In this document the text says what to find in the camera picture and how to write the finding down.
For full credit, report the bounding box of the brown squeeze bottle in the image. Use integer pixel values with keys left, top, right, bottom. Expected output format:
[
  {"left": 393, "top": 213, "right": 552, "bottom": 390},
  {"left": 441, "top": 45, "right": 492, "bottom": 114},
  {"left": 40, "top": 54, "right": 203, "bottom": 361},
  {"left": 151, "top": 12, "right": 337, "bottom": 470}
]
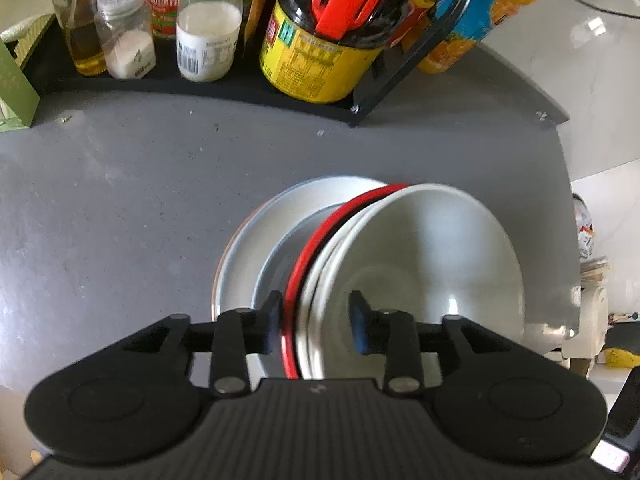
[{"left": 242, "top": 0, "right": 272, "bottom": 42}]

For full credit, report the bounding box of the soy sauce bottle red handle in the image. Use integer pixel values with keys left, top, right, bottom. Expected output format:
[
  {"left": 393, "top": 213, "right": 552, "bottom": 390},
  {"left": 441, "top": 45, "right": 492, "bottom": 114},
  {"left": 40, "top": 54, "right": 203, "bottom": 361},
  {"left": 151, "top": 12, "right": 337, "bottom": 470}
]
[{"left": 258, "top": 0, "right": 417, "bottom": 105}]

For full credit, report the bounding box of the red and black bowl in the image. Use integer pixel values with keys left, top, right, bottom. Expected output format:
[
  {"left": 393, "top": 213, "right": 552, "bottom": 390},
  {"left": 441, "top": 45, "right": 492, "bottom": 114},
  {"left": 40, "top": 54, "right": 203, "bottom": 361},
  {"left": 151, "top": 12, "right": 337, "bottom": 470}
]
[{"left": 282, "top": 182, "right": 411, "bottom": 381}]

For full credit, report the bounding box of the white bowl with lettering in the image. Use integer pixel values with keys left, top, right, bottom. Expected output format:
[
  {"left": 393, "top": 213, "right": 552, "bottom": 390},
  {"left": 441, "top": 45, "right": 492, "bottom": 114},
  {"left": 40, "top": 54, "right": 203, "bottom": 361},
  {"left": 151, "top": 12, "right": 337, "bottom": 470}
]
[{"left": 320, "top": 183, "right": 527, "bottom": 381}]

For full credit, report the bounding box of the green red label sauce bottle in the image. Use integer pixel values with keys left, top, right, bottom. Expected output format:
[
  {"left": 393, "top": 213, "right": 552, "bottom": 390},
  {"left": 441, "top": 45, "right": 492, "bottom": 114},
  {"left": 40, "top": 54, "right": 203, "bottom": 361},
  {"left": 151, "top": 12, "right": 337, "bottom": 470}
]
[{"left": 129, "top": 0, "right": 192, "bottom": 41}]

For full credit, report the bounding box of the white deep plate blue print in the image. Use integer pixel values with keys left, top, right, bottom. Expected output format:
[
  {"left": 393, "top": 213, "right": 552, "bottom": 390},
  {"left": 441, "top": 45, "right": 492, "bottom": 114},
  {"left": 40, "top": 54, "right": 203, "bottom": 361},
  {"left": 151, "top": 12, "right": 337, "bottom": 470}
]
[{"left": 215, "top": 175, "right": 397, "bottom": 324}]

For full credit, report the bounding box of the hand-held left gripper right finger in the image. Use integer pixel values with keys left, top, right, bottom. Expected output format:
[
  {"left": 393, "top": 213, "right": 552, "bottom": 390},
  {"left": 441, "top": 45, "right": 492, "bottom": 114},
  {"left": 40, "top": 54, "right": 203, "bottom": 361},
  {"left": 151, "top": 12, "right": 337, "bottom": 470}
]
[{"left": 347, "top": 290, "right": 518, "bottom": 397}]

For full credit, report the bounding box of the clear oil bottle white cap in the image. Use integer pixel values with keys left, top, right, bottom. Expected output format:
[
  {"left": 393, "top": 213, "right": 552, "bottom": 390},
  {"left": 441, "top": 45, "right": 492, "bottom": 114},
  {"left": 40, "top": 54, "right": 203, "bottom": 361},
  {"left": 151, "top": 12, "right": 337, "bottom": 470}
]
[{"left": 49, "top": 0, "right": 116, "bottom": 77}]

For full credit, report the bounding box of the red drink can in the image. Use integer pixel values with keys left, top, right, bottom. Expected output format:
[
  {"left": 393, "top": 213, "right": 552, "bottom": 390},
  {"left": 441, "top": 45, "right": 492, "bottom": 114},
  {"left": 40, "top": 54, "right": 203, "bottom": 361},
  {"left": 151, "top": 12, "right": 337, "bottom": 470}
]
[{"left": 385, "top": 0, "right": 442, "bottom": 51}]

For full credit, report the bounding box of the white powder bottle white cap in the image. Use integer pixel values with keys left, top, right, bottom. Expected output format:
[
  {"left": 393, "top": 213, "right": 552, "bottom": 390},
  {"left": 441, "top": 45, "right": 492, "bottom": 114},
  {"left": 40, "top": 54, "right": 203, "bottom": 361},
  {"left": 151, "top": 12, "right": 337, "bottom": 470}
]
[{"left": 175, "top": 0, "right": 244, "bottom": 83}]

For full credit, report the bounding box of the white plastic bag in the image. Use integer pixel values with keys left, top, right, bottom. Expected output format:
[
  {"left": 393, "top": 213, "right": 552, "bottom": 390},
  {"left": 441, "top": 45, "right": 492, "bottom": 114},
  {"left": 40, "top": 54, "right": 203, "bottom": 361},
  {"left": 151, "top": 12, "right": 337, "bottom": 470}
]
[{"left": 571, "top": 192, "right": 594, "bottom": 242}]

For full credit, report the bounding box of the green cardboard box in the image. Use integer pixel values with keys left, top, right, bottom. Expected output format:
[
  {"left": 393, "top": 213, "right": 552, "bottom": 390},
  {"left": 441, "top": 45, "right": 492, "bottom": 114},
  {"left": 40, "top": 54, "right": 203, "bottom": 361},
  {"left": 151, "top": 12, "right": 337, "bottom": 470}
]
[{"left": 0, "top": 0, "right": 57, "bottom": 132}]

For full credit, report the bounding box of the orange juice bottle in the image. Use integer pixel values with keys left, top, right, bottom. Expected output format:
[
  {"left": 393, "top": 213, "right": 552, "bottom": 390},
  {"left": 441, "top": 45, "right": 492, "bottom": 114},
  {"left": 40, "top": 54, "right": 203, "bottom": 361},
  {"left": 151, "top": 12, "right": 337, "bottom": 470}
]
[{"left": 417, "top": 0, "right": 555, "bottom": 75}]

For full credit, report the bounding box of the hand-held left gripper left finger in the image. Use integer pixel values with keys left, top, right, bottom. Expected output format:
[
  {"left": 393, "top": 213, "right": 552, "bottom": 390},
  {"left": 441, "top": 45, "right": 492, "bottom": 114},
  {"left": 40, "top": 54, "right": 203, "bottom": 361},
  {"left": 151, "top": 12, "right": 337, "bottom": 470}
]
[{"left": 117, "top": 290, "right": 285, "bottom": 397}]

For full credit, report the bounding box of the small clear shaker jar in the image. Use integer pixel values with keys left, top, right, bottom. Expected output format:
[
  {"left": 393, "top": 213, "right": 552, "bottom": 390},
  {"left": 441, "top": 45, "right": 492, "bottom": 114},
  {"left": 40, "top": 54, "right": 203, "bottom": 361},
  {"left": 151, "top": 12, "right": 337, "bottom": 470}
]
[{"left": 94, "top": 0, "right": 157, "bottom": 80}]

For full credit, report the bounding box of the black metal shelf rack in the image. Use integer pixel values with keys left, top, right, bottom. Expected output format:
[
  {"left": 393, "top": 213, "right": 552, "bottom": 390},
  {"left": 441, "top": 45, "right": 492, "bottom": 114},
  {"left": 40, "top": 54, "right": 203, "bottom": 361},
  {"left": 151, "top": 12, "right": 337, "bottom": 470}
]
[{"left": 30, "top": 0, "right": 477, "bottom": 129}]

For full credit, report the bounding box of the yellow cloth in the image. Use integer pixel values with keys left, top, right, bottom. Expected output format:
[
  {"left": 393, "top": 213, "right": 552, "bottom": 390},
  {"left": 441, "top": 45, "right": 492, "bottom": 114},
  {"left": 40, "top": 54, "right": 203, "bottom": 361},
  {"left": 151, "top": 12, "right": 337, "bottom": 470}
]
[{"left": 602, "top": 344, "right": 640, "bottom": 369}]

